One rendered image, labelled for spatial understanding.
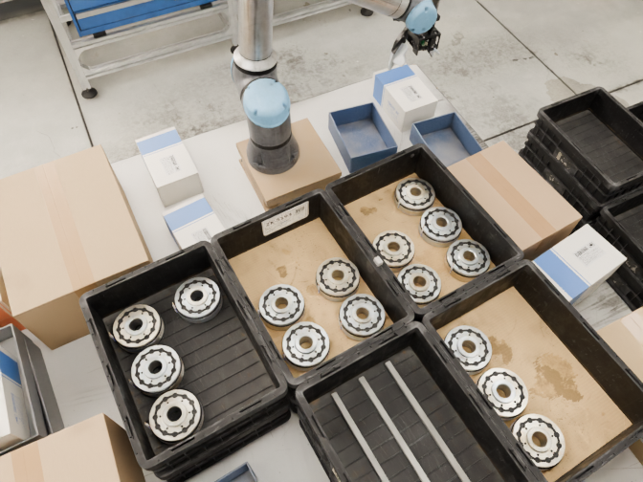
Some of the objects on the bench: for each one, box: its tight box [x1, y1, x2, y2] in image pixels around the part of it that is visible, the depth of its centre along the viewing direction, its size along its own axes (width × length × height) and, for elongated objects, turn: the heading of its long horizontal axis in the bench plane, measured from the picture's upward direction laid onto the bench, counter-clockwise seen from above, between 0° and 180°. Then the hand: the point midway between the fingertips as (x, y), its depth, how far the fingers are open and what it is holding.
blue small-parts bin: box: [410, 111, 483, 167], centre depth 162 cm, size 20×15×7 cm
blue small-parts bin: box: [328, 102, 398, 173], centre depth 164 cm, size 20×15×7 cm
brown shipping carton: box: [447, 141, 583, 261], centre depth 143 cm, size 30×22×16 cm
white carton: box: [162, 194, 225, 250], centre depth 142 cm, size 20×12×9 cm, turn 32°
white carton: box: [371, 62, 438, 133], centre depth 172 cm, size 20×12×9 cm, turn 26°
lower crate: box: [153, 395, 291, 482], centre depth 121 cm, size 40×30×12 cm
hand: (409, 62), depth 160 cm, fingers open, 14 cm apart
